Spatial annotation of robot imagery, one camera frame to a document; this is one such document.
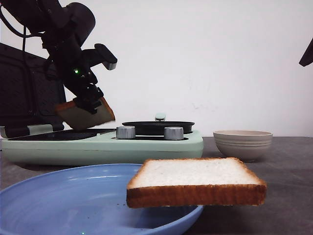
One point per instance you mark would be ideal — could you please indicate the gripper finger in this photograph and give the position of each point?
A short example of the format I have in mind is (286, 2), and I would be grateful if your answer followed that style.
(307, 57)

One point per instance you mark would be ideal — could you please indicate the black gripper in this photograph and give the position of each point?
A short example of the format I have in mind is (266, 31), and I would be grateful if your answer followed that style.
(66, 55)

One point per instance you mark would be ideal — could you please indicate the white bread slice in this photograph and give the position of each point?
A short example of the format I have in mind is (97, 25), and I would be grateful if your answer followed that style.
(200, 181)
(80, 119)

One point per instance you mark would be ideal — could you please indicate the mint green hinged lid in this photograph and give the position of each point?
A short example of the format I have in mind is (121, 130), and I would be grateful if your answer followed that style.
(27, 97)

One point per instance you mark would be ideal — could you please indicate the beige ribbed bowl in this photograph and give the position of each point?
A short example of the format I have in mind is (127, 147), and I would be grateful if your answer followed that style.
(246, 145)

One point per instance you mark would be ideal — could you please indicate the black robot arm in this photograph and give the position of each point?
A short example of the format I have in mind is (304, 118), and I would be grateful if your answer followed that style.
(62, 30)

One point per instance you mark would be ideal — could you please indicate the mint green breakfast maker base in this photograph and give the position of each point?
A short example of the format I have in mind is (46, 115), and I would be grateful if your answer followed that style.
(97, 146)

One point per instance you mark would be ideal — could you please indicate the left silver control knob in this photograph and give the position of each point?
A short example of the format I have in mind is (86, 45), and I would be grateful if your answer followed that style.
(125, 132)

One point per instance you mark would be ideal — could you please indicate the silver control knob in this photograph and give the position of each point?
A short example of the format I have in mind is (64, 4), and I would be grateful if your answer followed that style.
(125, 132)
(173, 133)

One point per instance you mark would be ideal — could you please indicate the black round frying pan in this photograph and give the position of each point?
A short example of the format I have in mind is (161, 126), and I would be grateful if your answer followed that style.
(156, 127)

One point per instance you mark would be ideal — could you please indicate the right silver control knob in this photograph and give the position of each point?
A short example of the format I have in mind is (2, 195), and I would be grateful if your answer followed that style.
(173, 133)

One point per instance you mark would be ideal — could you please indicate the blue plastic plate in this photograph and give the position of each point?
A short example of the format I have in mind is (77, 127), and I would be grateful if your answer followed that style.
(89, 200)

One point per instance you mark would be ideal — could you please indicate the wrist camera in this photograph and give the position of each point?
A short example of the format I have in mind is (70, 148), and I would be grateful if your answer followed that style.
(102, 55)

